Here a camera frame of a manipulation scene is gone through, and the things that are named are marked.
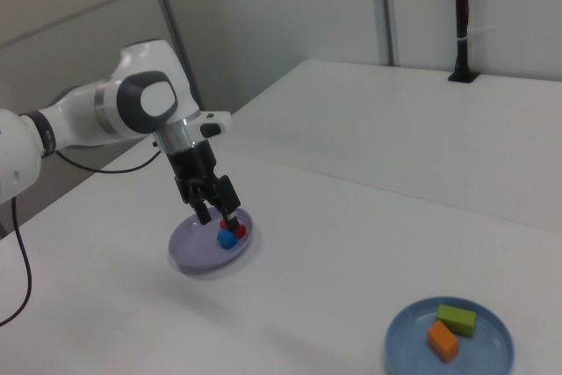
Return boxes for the purple plate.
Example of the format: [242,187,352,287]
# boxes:
[168,206,256,271]

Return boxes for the green block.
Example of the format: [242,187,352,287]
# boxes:
[436,303,478,339]

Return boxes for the black mount pole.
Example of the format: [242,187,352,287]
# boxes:
[447,0,479,84]

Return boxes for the orange block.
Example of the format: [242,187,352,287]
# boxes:
[427,320,460,364]

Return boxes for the blue plate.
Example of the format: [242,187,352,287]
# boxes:
[385,295,515,375]

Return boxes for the blue block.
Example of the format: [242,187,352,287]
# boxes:
[216,228,238,250]

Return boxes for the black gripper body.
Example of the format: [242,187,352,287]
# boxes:
[169,141,221,206]

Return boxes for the red block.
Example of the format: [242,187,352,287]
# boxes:
[219,216,248,240]

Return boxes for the grey partition post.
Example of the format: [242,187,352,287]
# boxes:
[144,0,204,112]
[376,0,397,68]

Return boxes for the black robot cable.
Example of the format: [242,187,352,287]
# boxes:
[0,141,162,328]

